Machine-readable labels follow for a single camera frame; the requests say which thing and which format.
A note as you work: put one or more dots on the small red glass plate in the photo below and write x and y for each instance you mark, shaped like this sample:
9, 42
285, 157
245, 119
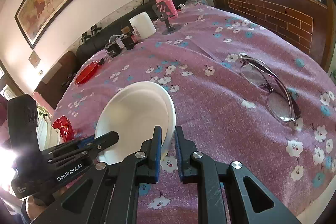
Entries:
85, 73

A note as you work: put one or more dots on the purple framed eyeglasses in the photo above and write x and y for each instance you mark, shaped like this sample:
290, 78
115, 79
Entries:
273, 98

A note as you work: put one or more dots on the wooden brick pattern cabinet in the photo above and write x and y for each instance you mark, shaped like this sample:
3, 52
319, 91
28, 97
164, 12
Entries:
275, 11

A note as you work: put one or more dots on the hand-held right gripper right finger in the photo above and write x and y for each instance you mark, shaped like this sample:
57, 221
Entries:
178, 158

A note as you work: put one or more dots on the person's left hand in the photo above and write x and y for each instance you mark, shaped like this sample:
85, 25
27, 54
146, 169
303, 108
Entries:
32, 207

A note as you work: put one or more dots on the white plastic container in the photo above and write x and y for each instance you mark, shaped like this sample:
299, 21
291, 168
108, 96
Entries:
143, 26

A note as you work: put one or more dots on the small framed picture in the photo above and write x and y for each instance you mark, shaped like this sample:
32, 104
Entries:
34, 58

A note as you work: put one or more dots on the small brown box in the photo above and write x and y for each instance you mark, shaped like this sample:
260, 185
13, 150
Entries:
126, 29

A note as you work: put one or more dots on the clear plastic bag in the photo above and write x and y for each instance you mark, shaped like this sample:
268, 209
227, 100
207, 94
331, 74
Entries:
196, 0

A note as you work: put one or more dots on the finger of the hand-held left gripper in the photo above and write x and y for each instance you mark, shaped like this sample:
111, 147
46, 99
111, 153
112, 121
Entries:
85, 142
107, 140

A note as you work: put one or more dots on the small black bracket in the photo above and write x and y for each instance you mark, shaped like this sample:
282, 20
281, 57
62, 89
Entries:
96, 29
85, 37

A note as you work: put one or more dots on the black sofa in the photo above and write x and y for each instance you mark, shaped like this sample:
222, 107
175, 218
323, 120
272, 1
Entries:
110, 35

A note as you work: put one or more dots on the pink plastic rack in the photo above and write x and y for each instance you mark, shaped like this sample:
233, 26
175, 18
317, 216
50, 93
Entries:
42, 102

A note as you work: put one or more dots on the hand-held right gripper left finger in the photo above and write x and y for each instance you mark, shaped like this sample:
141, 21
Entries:
158, 158

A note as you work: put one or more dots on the black phone stand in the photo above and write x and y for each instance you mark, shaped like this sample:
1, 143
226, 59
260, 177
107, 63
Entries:
165, 12

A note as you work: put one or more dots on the purple floral tablecloth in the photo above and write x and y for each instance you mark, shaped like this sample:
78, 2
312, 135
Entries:
223, 108

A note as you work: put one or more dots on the pink water bottle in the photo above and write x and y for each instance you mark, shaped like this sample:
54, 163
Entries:
164, 3

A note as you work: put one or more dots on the white bowls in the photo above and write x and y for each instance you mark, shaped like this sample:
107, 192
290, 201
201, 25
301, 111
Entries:
131, 113

